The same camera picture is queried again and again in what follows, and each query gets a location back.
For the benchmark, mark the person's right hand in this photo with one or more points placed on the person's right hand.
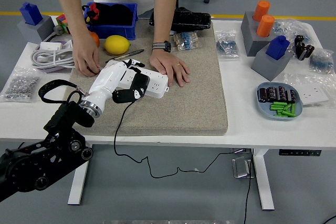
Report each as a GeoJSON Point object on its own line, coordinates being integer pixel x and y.
{"type": "Point", "coordinates": [85, 58]}

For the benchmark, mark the person's left hand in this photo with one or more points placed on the person's left hand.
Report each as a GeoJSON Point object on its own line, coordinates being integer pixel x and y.
{"type": "Point", "coordinates": [168, 64]}

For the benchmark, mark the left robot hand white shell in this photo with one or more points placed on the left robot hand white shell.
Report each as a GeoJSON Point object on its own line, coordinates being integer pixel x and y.
{"type": "Point", "coordinates": [107, 82]}

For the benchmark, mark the white power strip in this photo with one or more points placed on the white power strip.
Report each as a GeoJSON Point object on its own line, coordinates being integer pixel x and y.
{"type": "Point", "coordinates": [157, 82]}

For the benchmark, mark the black plug adapter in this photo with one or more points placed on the black plug adapter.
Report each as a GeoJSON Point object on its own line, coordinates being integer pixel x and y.
{"type": "Point", "coordinates": [140, 82]}

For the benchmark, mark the black glossy plastic tray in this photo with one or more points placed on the black glossy plastic tray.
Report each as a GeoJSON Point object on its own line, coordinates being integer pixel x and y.
{"type": "Point", "coordinates": [191, 20]}

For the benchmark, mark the person's right forearm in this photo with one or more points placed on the person's right forearm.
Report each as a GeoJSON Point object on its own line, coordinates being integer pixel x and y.
{"type": "Point", "coordinates": [69, 11]}

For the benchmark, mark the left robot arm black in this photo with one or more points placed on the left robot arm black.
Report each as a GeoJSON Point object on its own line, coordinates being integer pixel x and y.
{"type": "Point", "coordinates": [39, 166]}

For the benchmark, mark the person's left forearm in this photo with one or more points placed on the person's left forearm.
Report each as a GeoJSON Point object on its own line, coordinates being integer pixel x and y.
{"type": "Point", "coordinates": [165, 11]}

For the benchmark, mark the black wrist watch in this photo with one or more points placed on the black wrist watch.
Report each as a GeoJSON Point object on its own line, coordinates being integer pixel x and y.
{"type": "Point", "coordinates": [165, 46]}

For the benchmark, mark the orange mandarin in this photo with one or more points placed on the orange mandarin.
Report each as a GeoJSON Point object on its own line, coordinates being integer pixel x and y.
{"type": "Point", "coordinates": [95, 39]}

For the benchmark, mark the white card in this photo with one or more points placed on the white card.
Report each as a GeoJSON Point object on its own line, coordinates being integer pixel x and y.
{"type": "Point", "coordinates": [67, 44]}

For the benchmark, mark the colourful puzzle cube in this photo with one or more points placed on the colourful puzzle cube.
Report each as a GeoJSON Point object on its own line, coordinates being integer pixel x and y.
{"type": "Point", "coordinates": [61, 19]}
{"type": "Point", "coordinates": [67, 29]}

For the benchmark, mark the purple round disc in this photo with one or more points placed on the purple round disc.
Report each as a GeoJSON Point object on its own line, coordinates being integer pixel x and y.
{"type": "Point", "coordinates": [52, 69]}

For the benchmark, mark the yellow lemon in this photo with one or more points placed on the yellow lemon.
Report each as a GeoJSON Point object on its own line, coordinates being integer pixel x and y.
{"type": "Point", "coordinates": [116, 44]}

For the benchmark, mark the small white box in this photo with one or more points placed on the small white box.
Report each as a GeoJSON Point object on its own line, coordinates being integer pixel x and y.
{"type": "Point", "coordinates": [50, 46]}

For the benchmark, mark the black silver pen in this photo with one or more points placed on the black silver pen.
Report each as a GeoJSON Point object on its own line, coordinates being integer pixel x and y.
{"type": "Point", "coordinates": [131, 53]}

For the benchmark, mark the grey-brown mat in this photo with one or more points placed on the grey-brown mat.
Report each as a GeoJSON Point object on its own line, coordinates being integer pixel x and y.
{"type": "Point", "coordinates": [170, 103]}

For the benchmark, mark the blue plastic bin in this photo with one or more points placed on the blue plastic bin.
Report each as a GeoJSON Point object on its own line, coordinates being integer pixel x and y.
{"type": "Point", "coordinates": [115, 31]}

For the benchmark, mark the clear bag of blue parts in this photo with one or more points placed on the clear bag of blue parts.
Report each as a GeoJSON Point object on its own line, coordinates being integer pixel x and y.
{"type": "Point", "coordinates": [227, 45]}

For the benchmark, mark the blue bottle-shaped block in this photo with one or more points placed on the blue bottle-shaped block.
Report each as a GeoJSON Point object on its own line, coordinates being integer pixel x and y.
{"type": "Point", "coordinates": [31, 14]}
{"type": "Point", "coordinates": [278, 48]}

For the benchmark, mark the clear bag of metal nuts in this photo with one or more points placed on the clear bag of metal nuts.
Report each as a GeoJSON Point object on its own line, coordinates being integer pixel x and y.
{"type": "Point", "coordinates": [21, 87]}

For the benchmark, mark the large grey holder block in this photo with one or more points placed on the large grey holder block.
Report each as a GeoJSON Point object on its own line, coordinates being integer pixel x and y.
{"type": "Point", "coordinates": [252, 37]}

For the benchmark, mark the black capacitor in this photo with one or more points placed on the black capacitor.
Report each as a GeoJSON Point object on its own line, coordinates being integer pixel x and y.
{"type": "Point", "coordinates": [282, 93]}
{"type": "Point", "coordinates": [272, 93]}
{"type": "Point", "coordinates": [262, 95]}
{"type": "Point", "coordinates": [291, 95]}

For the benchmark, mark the blue-grey plate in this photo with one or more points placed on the blue-grey plate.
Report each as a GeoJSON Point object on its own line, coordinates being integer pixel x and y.
{"type": "Point", "coordinates": [262, 108]}

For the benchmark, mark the orange cylinder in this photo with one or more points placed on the orange cylinder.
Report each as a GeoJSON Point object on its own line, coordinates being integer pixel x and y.
{"type": "Point", "coordinates": [262, 10]}
{"type": "Point", "coordinates": [265, 26]}

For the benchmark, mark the white table leg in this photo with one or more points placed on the white table leg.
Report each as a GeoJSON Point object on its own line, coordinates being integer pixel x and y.
{"type": "Point", "coordinates": [78, 187]}
{"type": "Point", "coordinates": [263, 182]}

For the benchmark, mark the green battery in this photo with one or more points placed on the green battery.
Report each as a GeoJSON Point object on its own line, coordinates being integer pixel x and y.
{"type": "Point", "coordinates": [277, 107]}
{"type": "Point", "coordinates": [287, 107]}
{"type": "Point", "coordinates": [279, 103]}
{"type": "Point", "coordinates": [293, 109]}
{"type": "Point", "coordinates": [282, 115]}
{"type": "Point", "coordinates": [286, 112]}

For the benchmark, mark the clear bag around socket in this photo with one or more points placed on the clear bag around socket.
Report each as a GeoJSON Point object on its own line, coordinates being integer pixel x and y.
{"type": "Point", "coordinates": [291, 78]}

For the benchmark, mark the crumpled clear plastic bag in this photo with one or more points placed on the crumpled clear plastic bag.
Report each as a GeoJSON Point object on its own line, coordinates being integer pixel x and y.
{"type": "Point", "coordinates": [288, 27]}

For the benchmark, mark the silver metal pedal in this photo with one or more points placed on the silver metal pedal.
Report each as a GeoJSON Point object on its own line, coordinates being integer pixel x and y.
{"type": "Point", "coordinates": [240, 167]}

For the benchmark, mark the clear bag of black capacitors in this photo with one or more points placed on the clear bag of black capacitors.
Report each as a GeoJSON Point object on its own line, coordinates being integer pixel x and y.
{"type": "Point", "coordinates": [302, 48]}

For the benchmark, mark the clear bag of blue resistors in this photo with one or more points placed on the clear bag of blue resistors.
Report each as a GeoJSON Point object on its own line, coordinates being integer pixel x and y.
{"type": "Point", "coordinates": [321, 61]}

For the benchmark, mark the black table control panel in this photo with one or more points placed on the black table control panel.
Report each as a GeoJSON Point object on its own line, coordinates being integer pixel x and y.
{"type": "Point", "coordinates": [299, 152]}

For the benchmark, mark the white wall socket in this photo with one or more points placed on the white wall socket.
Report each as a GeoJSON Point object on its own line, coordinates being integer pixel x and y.
{"type": "Point", "coordinates": [313, 94]}

